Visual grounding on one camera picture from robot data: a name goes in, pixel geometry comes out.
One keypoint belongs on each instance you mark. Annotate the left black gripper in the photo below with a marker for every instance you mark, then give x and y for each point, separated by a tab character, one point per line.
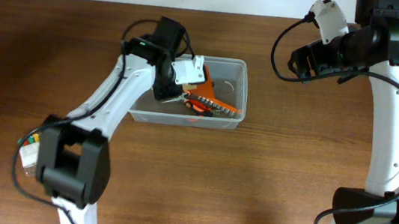
164	91

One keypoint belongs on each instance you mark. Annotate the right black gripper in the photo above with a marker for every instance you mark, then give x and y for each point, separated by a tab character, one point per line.
315	51

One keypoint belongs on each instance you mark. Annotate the orange black needle-nose pliers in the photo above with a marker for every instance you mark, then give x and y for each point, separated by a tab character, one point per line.
181	98

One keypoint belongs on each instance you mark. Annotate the orange scraper wooden handle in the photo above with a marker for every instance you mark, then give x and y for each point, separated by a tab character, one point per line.
206	89

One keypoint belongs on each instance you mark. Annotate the small red cutting pliers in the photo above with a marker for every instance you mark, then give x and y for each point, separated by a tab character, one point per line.
199	108

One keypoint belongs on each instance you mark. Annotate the clear plastic container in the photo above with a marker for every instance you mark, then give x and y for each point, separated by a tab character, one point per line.
229	76

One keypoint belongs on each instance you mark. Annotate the socket bit rail orange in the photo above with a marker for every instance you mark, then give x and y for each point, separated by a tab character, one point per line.
215	105

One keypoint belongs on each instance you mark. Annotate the clear box coloured connectors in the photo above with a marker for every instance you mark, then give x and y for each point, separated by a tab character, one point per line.
28	153

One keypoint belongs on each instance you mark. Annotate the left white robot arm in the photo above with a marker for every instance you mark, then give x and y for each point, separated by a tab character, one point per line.
73	162

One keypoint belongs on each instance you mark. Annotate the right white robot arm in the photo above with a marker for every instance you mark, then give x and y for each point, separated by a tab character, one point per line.
370	50

